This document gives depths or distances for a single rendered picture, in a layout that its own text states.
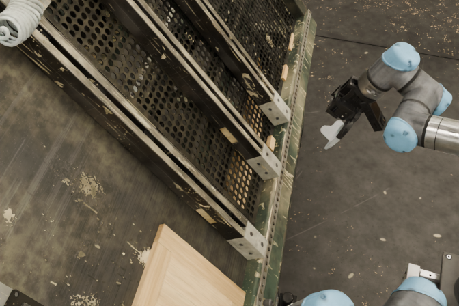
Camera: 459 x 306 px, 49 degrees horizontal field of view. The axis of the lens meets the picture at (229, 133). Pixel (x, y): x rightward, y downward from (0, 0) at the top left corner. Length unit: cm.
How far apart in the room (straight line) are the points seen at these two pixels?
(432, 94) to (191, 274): 79
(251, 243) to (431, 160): 184
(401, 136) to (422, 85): 16
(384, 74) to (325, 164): 187
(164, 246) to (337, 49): 275
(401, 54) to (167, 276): 81
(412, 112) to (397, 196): 186
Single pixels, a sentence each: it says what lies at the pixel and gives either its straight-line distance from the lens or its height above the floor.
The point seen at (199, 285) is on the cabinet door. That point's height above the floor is 107.
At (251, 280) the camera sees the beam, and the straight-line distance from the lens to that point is 167.
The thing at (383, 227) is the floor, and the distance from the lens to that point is 289.
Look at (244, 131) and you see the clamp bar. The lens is 173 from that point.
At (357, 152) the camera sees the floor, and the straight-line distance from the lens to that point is 318.
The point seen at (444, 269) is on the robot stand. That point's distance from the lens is 162.
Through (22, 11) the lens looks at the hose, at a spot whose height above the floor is 188.
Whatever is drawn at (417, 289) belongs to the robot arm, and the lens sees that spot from 90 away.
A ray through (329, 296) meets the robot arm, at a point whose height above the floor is 169.
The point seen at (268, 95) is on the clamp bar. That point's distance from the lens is 195.
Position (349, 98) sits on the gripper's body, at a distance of 136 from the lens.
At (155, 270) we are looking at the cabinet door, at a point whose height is 122.
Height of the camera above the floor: 240
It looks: 48 degrees down
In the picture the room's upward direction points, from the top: 4 degrees counter-clockwise
